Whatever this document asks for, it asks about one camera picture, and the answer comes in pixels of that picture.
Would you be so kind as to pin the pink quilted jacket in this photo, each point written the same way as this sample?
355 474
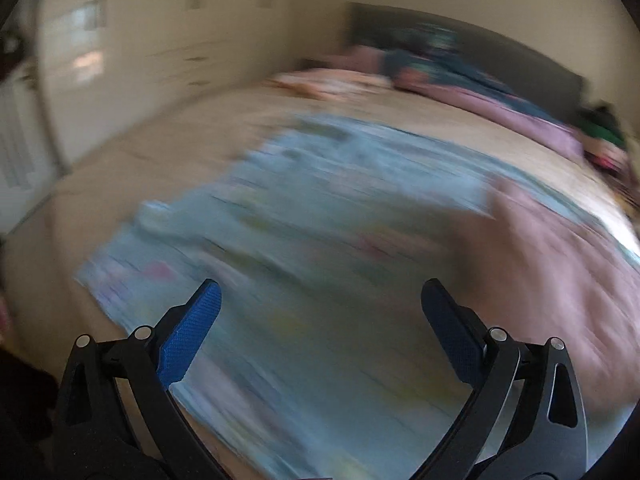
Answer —
550 270

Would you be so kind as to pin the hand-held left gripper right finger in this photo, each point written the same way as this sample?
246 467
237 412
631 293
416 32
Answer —
450 332

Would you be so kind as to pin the bed with beige sheet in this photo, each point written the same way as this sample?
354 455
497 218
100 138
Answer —
200 130

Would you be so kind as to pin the pile of clothes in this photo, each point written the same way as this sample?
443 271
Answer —
605 135

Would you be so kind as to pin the dark floral quilt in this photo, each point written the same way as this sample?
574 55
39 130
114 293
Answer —
450 80

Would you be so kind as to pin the blue cartoon printed blanket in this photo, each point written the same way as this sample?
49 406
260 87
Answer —
300 240

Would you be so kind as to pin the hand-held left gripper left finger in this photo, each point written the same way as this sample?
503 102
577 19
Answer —
192 330

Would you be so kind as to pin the small pink floral cloth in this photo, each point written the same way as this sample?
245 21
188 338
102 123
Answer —
330 82

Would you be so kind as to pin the white wardrobe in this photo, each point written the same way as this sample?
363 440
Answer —
150 35

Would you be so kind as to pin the grey headboard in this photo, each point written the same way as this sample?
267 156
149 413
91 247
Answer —
500 45

